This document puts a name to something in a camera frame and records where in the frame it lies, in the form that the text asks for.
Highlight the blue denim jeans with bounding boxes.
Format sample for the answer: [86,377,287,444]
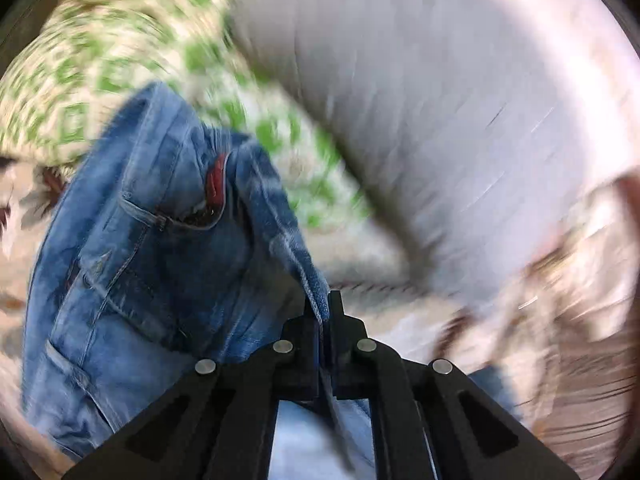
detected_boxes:
[20,81,522,480]

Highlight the cream leaf print blanket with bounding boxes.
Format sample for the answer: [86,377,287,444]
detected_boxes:
[1,162,639,479]

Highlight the grey quilted pillow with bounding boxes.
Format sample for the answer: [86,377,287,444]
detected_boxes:
[231,0,639,310]

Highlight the green white patterned pillow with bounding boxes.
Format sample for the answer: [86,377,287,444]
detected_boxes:
[1,0,369,230]

